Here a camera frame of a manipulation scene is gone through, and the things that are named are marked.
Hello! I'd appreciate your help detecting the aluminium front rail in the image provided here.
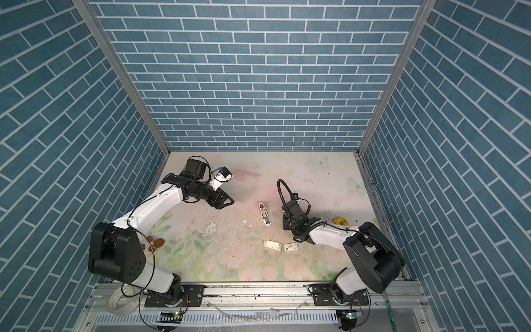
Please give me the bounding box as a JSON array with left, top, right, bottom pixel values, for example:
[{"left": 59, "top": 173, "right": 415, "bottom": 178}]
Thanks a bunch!
[{"left": 87, "top": 279, "right": 430, "bottom": 311}]

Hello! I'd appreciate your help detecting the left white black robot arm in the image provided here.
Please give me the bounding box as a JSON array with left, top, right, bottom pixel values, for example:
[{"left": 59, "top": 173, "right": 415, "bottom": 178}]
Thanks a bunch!
[{"left": 88, "top": 156, "right": 234, "bottom": 306}]

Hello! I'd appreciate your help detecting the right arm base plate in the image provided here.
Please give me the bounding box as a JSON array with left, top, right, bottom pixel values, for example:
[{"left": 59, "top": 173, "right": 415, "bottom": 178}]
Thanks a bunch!
[{"left": 307, "top": 283, "right": 370, "bottom": 307}]

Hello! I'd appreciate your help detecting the white staple box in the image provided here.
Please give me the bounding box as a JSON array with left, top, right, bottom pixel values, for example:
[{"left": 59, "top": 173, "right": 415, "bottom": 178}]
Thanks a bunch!
[{"left": 283, "top": 243, "right": 299, "bottom": 253}]

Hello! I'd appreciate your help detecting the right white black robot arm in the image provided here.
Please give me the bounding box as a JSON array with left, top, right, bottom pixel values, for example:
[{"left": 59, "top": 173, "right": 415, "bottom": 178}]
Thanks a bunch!
[{"left": 277, "top": 179, "right": 405, "bottom": 305}]

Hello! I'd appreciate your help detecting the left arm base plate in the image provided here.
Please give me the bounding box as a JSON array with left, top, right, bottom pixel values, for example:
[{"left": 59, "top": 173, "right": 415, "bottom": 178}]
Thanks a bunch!
[{"left": 145, "top": 284, "right": 205, "bottom": 308}]

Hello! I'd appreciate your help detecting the brown white mushroom toy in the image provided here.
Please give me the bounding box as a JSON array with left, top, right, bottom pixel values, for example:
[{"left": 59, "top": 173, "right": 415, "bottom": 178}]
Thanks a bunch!
[{"left": 141, "top": 236, "right": 165, "bottom": 253}]

